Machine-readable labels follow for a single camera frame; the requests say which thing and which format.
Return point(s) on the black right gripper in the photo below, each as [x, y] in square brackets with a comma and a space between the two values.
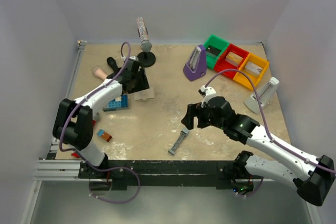
[193, 110]

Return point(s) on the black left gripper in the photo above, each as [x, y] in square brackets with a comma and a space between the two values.
[144, 84]

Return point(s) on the beige card holder wallet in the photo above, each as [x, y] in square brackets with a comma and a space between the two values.
[144, 95]

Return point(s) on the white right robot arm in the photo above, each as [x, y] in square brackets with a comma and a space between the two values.
[312, 176]

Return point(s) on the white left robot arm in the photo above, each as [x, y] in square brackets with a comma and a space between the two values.
[74, 120]

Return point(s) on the black card in green bin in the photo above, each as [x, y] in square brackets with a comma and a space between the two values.
[212, 52]

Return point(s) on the tan card in red bin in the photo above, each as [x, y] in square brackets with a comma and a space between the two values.
[233, 59]

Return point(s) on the white card in yellow bin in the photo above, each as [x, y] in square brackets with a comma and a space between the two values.
[253, 69]

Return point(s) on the grey truss piece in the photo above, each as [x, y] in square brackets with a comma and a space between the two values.
[183, 134]

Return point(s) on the black round microphone stand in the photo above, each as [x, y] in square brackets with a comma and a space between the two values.
[146, 59]

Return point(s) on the light blue toy brick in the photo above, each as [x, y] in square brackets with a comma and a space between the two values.
[118, 103]

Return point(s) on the black microphone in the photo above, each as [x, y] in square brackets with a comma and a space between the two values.
[113, 65]

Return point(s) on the glitter microphone on stand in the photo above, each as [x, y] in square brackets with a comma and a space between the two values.
[146, 45]

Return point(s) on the pink microphone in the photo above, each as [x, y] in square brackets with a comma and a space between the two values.
[99, 73]

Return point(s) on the purple metronome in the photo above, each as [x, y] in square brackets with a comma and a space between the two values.
[196, 67]

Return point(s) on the blue and orange block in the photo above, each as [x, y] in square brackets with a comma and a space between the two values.
[104, 135]

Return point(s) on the red bin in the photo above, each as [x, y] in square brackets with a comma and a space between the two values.
[222, 64]

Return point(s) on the white grey metronome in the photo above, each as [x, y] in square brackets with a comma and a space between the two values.
[266, 93]

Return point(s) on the green bin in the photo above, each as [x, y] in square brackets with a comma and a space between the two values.
[218, 43]

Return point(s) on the yellow bin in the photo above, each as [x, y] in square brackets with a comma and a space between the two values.
[241, 79]

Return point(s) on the red glitter microphone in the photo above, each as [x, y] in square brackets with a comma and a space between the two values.
[75, 154]

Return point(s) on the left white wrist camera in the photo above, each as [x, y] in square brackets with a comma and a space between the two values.
[128, 59]

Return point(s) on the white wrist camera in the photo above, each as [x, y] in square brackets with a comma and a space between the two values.
[128, 59]
[207, 93]

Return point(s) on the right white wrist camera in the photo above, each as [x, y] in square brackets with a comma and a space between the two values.
[207, 93]

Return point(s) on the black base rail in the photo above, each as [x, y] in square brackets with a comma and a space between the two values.
[218, 174]

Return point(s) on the aluminium frame rail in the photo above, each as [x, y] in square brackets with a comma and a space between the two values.
[52, 169]

